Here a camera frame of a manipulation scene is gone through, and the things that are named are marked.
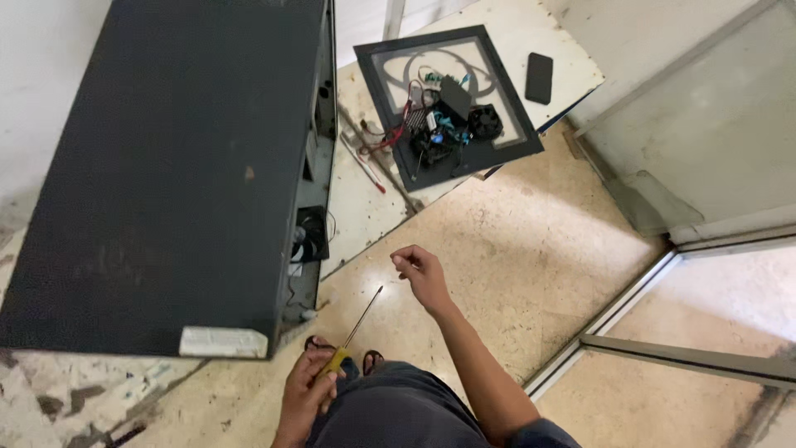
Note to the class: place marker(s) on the person's sandal foot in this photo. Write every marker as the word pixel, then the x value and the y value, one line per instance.
pixel 318 342
pixel 373 361

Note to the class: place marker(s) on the small black cooling fan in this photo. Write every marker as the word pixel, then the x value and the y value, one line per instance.
pixel 485 122

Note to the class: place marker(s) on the person's right fingers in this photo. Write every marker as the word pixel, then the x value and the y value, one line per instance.
pixel 407 258

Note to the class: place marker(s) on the person's right sandal foot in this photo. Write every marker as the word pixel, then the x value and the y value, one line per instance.
pixel 373 361

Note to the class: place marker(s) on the person's left fingers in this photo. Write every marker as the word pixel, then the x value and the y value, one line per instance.
pixel 328 386

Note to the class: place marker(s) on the aluminium sliding door track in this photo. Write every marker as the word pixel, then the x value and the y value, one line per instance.
pixel 684 358

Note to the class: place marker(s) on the silver finned heat sink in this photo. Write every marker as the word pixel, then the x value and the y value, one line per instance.
pixel 417 119

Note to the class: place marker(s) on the person's left hand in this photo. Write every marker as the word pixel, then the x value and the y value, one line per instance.
pixel 305 392

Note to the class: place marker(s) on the white board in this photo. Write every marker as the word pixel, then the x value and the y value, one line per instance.
pixel 547 31

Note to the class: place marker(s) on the person's dark trousers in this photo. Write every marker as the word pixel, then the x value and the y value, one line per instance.
pixel 398 410

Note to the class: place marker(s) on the black smartphone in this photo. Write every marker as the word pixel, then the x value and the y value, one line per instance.
pixel 539 78

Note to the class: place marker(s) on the red and white pen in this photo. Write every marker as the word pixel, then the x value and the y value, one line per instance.
pixel 364 164

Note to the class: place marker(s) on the person's right hand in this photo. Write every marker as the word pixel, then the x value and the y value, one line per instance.
pixel 429 280

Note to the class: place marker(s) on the black rectangular power brick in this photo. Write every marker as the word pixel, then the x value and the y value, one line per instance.
pixel 455 98

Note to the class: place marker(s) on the black case fan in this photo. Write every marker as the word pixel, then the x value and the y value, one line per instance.
pixel 312 235

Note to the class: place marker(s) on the black windowed side panel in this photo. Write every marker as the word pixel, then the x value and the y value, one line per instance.
pixel 497 146

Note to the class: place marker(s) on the person's dark sleeve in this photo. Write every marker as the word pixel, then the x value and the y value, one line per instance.
pixel 544 435

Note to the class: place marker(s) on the white foam block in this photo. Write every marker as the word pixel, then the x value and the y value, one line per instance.
pixel 222 343

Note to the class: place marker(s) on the person's left sandal foot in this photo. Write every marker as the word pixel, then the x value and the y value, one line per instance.
pixel 318 342

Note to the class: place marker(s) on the black and blue circuit parts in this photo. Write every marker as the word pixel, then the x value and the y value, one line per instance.
pixel 438 142

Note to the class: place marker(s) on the black computer tower case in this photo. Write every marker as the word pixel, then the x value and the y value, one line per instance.
pixel 161 180

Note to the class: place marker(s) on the aluminium framed glass door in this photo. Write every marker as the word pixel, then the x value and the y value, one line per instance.
pixel 696 118

